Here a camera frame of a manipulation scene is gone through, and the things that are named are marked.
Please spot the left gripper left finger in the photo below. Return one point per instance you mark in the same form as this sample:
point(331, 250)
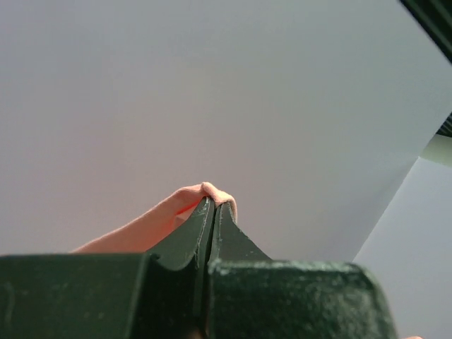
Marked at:
point(157, 293)

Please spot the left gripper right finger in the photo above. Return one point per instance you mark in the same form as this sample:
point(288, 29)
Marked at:
point(254, 296)

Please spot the pink t shirt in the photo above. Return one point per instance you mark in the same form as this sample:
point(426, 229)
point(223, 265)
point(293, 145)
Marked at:
point(153, 226)

